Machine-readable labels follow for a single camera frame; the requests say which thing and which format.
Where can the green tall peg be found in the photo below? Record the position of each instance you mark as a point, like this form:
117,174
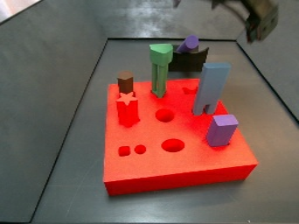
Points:
160,57

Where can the brown hexagonal peg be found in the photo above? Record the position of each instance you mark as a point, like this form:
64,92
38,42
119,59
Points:
125,82

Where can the purple cylinder peg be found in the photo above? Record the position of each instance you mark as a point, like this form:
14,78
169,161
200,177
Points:
188,45

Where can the blue arch-shaped peg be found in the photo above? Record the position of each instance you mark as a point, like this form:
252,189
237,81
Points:
212,81

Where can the red peg board block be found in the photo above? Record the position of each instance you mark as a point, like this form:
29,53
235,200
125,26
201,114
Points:
161,153

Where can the black curved holder stand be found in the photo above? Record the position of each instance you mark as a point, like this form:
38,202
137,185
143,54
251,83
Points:
188,61

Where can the red star peg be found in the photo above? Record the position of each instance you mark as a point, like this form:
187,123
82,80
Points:
127,109

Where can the purple square peg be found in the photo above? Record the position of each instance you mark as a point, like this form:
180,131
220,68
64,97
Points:
220,131

